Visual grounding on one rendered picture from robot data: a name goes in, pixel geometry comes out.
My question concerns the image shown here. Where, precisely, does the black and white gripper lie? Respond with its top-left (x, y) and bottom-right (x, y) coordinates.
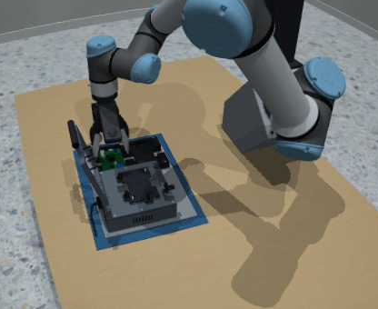
top-left (90, 92), bottom-right (129, 160)

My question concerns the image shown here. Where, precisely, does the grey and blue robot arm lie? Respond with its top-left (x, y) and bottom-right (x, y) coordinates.
top-left (86, 0), bottom-right (346, 161)

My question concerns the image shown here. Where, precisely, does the green circuit board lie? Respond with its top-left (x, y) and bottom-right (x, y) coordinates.
top-left (98, 147), bottom-right (126, 171)

